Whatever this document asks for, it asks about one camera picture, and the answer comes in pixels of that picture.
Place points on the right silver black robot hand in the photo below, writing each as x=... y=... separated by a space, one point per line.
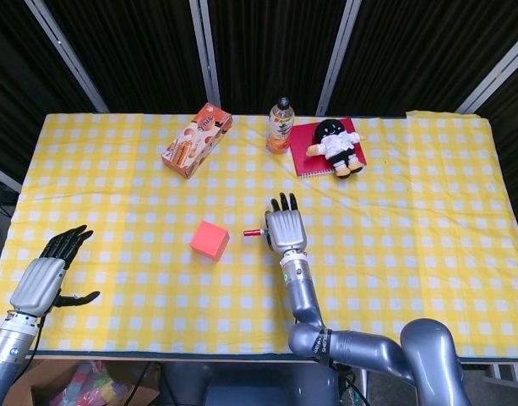
x=286 y=230

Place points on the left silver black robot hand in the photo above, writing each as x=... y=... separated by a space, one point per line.
x=36 y=287

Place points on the red and white marker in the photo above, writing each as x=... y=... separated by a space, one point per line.
x=252 y=232

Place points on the pink cube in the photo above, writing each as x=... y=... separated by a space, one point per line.
x=208 y=241

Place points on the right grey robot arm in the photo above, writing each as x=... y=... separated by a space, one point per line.
x=301 y=292

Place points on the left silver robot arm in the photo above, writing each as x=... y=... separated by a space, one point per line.
x=7 y=351

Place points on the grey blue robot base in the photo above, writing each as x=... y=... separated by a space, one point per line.
x=250 y=385

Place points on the red spiral notebook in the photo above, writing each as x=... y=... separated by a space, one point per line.
x=303 y=146

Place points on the brown cardboard box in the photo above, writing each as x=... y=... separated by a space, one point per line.
x=34 y=385

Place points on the black white plush doll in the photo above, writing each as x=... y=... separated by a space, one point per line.
x=336 y=144

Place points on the orange tea bottle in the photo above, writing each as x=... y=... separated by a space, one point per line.
x=279 y=127

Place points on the colourful foam blocks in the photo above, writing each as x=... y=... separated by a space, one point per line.
x=94 y=387

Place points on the yellow checked tablecloth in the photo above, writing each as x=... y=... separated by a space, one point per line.
x=157 y=287

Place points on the orange snack box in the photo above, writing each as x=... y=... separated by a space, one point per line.
x=195 y=141

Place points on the aluminium frame post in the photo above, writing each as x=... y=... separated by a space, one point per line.
x=205 y=59
x=64 y=51
x=5 y=177
x=491 y=80
x=336 y=59

